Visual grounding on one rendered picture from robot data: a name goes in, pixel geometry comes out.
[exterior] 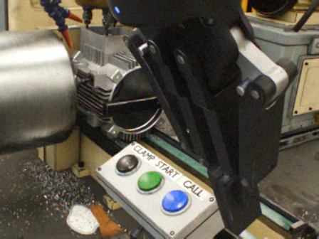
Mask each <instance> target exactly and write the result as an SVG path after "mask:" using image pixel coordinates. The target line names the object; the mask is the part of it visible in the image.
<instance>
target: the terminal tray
mask: <svg viewBox="0 0 319 239"><path fill-rule="evenodd" d="M129 32H130V31H128V30H125V29H123V28H120V27H117V26H116V27H115V28H113V26H112V27H111V31H110V32H109V35H108V36H105V31H104V27H92V28H80V52H81V53H82V54H83V58H85V60H86V59H88V61H89V60H90V62H91V61H92V63H95V65H96V64H98V65H99V66H100V67H102V66H105V65H107V64H108V57H109V55H110V56H113V54H115V55H116V53H120V52H121V53H123V51H125V52H126V51H127V52H130V50H129V49H128V48H127V47H126V46H125V43H124V41H123V36H124V35H125V34H127V33H129Z"/></svg>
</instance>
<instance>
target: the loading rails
mask: <svg viewBox="0 0 319 239"><path fill-rule="evenodd" d="M76 123H77V126H79V128H80V162H78V163H77V164H73V165H72V171H73V173H74V174H77V176H78V178H80V177H83V176H87V175H91V176H92V177H93V178H94V179H95V180H96V181H97V182H98V183H99V184H101V185H102V186H103V184H102V182H101V181H100V179H99V178H98V177H97V174H96V172H95V170H96V169H98V167H100V166H102V165H103V164H104V163H105V162H107V161H108V160H110V159H111V158H113V157H114V156H115V155H116V154H118V153H119V152H120V151H121V150H123V149H124V148H123V147H126V146H128V145H127V144H128V143H129V145H130V144H131V143H133V142H137V143H138V144H139V145H142V146H143V147H144V148H145V149H147V150H148V151H150V152H151V153H152V154H154V155H156V156H157V157H158V158H160V159H161V160H162V161H164V162H166V163H167V164H169V165H170V166H172V167H173V168H174V169H176V170H177V171H178V172H180V173H181V174H182V175H185V176H186V177H187V178H188V179H190V180H192V181H193V182H194V183H196V184H197V185H198V186H200V187H202V188H203V189H204V190H205V191H208V192H209V193H210V194H212V195H213V196H214V193H213V189H212V187H211V184H210V182H209V177H208V174H207V172H206V170H207V168H206V167H205V166H202V164H200V162H199V160H198V158H197V154H196V152H194V151H193V150H191V151H190V152H188V151H186V149H183V148H182V145H181V144H180V142H178V141H176V140H175V139H173V138H172V137H170V136H168V135H167V134H165V133H164V132H161V131H160V130H159V129H157V128H156V127H153V126H152V127H151V132H150V134H151V135H152V134H153V135H154V136H153V137H154V139H153V138H152V136H151V135H150V134H149V136H145V135H144V137H140V139H139V138H137V140H136V139H134V140H132V139H130V141H129V139H128V140H127V141H126V140H125V139H124V140H123V139H120V137H119V136H118V138H117V137H116V138H114V141H113V139H112V140H111V139H110V138H108V137H107V136H105V135H104V134H103V133H102V132H101V127H98V129H97V127H91V126H90V125H89V124H88V123H87V122H86V121H85V119H83V118H81V116H80V115H76V119H75V124H76ZM147 134H148V133H147ZM158 136H159V138H160V140H158ZM155 137H156V138H155ZM116 139H117V140H116ZM119 139H120V140H119ZM150 140H151V141H150ZM115 141H116V142H117V144H116V142H115ZM120 141H121V142H122V143H123V142H124V144H123V145H122V143H121V142H120ZM126 142H127V143H126ZM120 143H121V145H118V144H120ZM103 188H104V186H103ZM259 194H260V195H259V197H258V198H259V201H260V204H261V211H262V214H261V215H260V216H259V217H258V218H257V219H256V220H255V221H254V222H253V223H252V224H251V225H249V227H248V228H246V229H245V231H244V232H242V233H241V234H240V235H239V236H236V235H235V234H234V233H232V232H231V231H230V230H228V229H227V228H225V227H224V228H222V229H221V231H219V232H218V233H217V234H216V235H215V236H214V237H213V238H212V239H304V236H305V232H306V230H307V227H308V224H309V222H308V221H306V220H305V219H304V218H301V217H300V216H299V215H296V214H295V213H293V212H292V211H290V210H288V209H287V208H286V207H285V206H284V207H283V206H282V205H281V204H279V203H277V202H276V201H274V200H272V199H271V198H269V197H267V196H266V195H265V194H262V193H261V192H259ZM214 197H215V196H214ZM103 203H104V204H106V205H107V206H108V208H110V209H111V210H115V209H117V208H122V206H121V205H119V204H118V203H117V202H116V201H115V200H114V199H113V198H112V196H110V195H108V194H105V195H103Z"/></svg>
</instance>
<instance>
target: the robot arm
mask: <svg viewBox="0 0 319 239"><path fill-rule="evenodd" d="M106 1H107V4H108V6H109V8H110V12H111V14H112V15H113V16H114V18H115V19H116V20H117V21H118V22H120V23H121V24H123V25H126V26H128V27H133V28H135V29H134V30H133V31H130V32H129V33H127V34H125V35H124V36H123V41H124V43H125V46H126V47H127V48H128V49H129V50H130V52H131V54H132V55H133V56H134V58H135V60H136V61H137V62H138V64H140V67H141V68H142V71H143V72H144V74H145V76H146V77H147V80H148V82H149V84H150V85H151V88H152V90H153V91H154V93H155V96H156V97H157V99H158V101H159V103H160V105H161V107H162V109H163V110H164V114H165V115H166V116H167V119H168V120H169V123H170V124H171V126H172V128H173V131H174V133H175V134H176V136H177V138H178V140H179V142H180V144H181V145H182V148H183V149H186V151H188V152H190V151H191V150H192V149H194V150H195V152H196V154H197V158H198V160H199V162H200V164H202V166H205V167H206V168H207V170H206V172H207V174H208V177H209V182H210V184H211V187H212V189H213V193H214V196H215V198H216V203H217V206H218V207H219V212H220V214H221V217H222V221H223V224H224V227H225V228H227V229H228V230H230V231H231V232H232V233H234V234H235V235H236V236H239V235H240V234H241V233H242V232H244V231H245V229H246V228H248V227H249V225H251V224H252V223H253V222H254V221H255V220H256V219H257V218H258V217H259V216H260V215H261V214H262V211H261V204H260V201H259V198H258V197H259V195H260V194H259V189H258V184H259V183H260V181H261V180H262V179H264V178H265V177H266V175H269V174H270V172H271V171H273V170H274V169H275V168H276V167H277V162H278V150H279V148H280V138H281V129H282V124H283V109H284V104H285V94H286V91H287V89H288V88H289V87H290V85H291V84H292V82H293V81H294V80H295V78H296V76H297V75H298V69H297V66H296V64H295V63H294V62H293V61H292V60H291V59H290V58H287V57H282V58H281V59H278V61H277V62H275V63H274V62H272V61H271V60H270V59H269V58H268V57H266V55H265V54H263V52H262V51H260V50H259V49H258V48H257V47H256V46H255V45H254V41H255V39H254V32H253V27H252V25H251V24H250V23H249V20H248V19H247V18H246V16H245V13H244V11H243V9H242V7H241V0H106ZM186 129H188V131H187V130H186Z"/></svg>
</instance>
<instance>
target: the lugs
mask: <svg viewBox="0 0 319 239"><path fill-rule="evenodd" d="M70 58H72V59H73V60H81V59H82V58H83V54H82V53H81V52H80V51H77V50H76V51H74V52H73V53H72V55H71V56H70ZM106 76H107V77H108V79H109V80H111V81H112V83H115V84H117V83H118V81H119V80H120V79H121V77H122V76H123V74H122V73H121V72H120V71H119V70H118V69H117V68H113V69H112V70H111V71H110V72H109V73H108V74H107V75H106ZM163 123H164V119H163V118H162V117H160V119H159V120H158V121H157V123H156V124H155V125H154V126H155V127H157V128H160V127H161V126H162V124H163ZM104 130H105V131H106V132H108V133H109V134H110V135H111V136H113V137H115V136H117V135H118V134H119V132H120V130H119V129H118V128H117V127H116V126H115V125H112V124H111V123H108V124H107V126H106V127H105V128H104Z"/></svg>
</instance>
